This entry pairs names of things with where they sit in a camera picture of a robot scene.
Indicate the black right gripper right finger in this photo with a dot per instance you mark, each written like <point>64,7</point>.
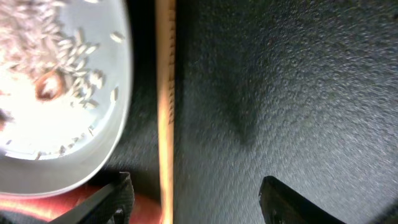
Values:
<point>282,205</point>

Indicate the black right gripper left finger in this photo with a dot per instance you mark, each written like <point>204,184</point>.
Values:
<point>111,204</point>

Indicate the wooden chopstick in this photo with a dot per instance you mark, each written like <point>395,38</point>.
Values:
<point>165,37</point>

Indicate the black round tray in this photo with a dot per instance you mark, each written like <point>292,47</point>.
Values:
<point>305,91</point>

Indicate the grey plate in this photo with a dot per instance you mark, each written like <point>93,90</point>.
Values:
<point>62,124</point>

